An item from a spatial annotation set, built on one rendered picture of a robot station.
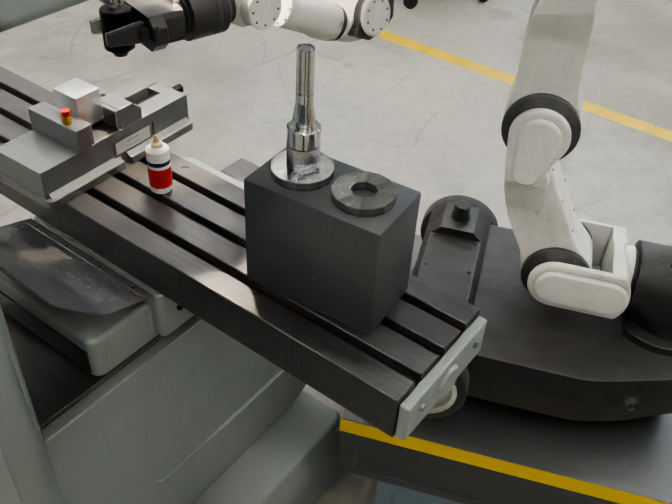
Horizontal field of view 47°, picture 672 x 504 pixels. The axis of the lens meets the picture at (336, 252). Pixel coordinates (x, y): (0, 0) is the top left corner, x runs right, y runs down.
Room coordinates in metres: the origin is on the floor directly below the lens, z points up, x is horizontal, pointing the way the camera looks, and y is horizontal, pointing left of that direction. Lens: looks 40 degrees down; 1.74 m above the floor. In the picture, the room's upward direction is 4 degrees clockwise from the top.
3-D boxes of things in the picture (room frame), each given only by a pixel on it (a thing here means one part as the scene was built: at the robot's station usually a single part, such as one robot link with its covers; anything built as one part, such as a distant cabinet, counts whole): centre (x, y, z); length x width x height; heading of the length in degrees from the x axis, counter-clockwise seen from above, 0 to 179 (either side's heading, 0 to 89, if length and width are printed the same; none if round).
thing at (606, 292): (1.28, -0.52, 0.68); 0.21 x 0.20 x 0.13; 77
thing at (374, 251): (0.88, 0.01, 1.04); 0.22 x 0.12 x 0.20; 61
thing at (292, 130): (0.91, 0.05, 1.20); 0.05 x 0.05 x 0.01
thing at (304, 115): (0.91, 0.05, 1.26); 0.03 x 0.03 x 0.11
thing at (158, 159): (1.11, 0.31, 0.99); 0.04 x 0.04 x 0.11
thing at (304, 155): (0.91, 0.05, 1.17); 0.05 x 0.05 x 0.06
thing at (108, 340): (1.11, 0.35, 0.80); 0.50 x 0.35 x 0.12; 146
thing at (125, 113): (1.23, 0.43, 1.03); 0.12 x 0.06 x 0.04; 57
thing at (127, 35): (1.08, 0.33, 1.23); 0.06 x 0.02 x 0.03; 131
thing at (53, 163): (1.21, 0.45, 0.99); 0.35 x 0.15 x 0.11; 147
